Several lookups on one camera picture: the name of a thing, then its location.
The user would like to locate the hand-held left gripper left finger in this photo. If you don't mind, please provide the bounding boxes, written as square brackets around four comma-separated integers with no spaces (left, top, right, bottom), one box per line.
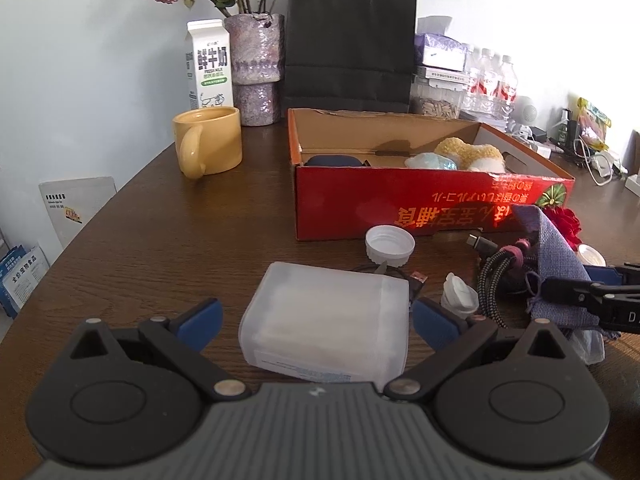
[69,298,251,403]

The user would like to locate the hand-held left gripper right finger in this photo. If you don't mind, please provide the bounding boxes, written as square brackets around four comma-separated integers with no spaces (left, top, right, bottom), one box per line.
[384,297,573,403]

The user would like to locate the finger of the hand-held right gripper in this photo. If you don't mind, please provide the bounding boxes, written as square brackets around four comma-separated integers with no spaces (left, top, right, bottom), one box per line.
[541,277,640,312]
[583,263,640,286]

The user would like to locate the small white flip cap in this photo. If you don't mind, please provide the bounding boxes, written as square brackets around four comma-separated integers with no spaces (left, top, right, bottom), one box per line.
[440,272,479,319]

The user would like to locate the purple cloth pouch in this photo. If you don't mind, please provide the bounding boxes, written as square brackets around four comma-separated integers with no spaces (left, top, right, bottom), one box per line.
[511,204,601,332]

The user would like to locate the clear plastic bag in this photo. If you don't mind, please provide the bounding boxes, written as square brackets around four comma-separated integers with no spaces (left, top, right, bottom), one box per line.
[567,327,606,366]

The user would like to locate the thin black usb cable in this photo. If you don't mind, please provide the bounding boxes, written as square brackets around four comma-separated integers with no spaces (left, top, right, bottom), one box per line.
[350,262,429,303]

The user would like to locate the red artificial rose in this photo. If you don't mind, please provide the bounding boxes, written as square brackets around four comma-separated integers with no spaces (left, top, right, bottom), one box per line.
[541,205,584,253]

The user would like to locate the braided black white cable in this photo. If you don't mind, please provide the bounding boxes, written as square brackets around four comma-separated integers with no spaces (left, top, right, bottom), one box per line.
[467,232,538,332]

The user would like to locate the wide white ribbed cap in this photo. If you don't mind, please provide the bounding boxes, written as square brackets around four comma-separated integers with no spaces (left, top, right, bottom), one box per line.
[365,225,416,267]

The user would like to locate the translucent plastic box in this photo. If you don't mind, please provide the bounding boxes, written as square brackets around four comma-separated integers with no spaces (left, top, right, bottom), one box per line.
[240,261,411,393]

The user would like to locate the red cardboard box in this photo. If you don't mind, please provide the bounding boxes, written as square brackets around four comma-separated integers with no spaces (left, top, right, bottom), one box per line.
[287,107,576,242]

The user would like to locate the white green bag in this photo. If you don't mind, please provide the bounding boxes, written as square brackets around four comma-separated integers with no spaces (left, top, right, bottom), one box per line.
[404,151,459,171]

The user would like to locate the yellow plush toy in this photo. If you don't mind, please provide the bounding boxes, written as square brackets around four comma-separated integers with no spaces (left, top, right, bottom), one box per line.
[434,137,505,172]

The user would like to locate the navy zip case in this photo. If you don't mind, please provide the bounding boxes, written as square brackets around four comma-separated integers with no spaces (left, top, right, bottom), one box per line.
[306,155,372,167]

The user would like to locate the black stand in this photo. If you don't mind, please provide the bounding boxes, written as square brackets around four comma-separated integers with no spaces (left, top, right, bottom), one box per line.
[567,107,583,153]

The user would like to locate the yellow pink snack bag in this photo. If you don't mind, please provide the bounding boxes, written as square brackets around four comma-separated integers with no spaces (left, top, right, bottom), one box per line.
[577,97,612,151]

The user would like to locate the white leaflet board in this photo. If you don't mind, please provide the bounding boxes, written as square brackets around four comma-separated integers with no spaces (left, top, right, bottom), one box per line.
[39,176,118,249]

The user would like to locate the white round robot speaker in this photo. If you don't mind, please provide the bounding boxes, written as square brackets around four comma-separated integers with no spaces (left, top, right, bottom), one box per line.
[510,97,540,138]

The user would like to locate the blue printed boxes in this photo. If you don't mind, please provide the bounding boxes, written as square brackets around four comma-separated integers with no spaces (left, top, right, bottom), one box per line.
[0,244,51,320]

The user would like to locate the yellow mug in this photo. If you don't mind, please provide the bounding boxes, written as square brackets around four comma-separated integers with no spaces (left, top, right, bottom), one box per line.
[172,106,243,179]

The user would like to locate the clear seed container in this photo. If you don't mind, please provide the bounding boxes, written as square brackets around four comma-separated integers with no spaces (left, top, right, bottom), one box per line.
[409,77,466,120]

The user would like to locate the white flat box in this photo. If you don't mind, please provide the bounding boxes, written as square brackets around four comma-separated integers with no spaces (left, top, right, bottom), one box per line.
[415,65,471,86]

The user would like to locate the white milk carton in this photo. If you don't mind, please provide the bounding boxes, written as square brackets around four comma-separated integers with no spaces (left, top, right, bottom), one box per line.
[182,20,235,110]

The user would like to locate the purple speckled vase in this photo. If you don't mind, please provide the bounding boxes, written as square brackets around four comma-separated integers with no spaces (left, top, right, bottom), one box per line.
[223,12,286,127]

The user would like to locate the black paper bag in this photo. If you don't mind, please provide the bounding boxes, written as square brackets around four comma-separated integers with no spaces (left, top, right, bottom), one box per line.
[282,0,418,113]

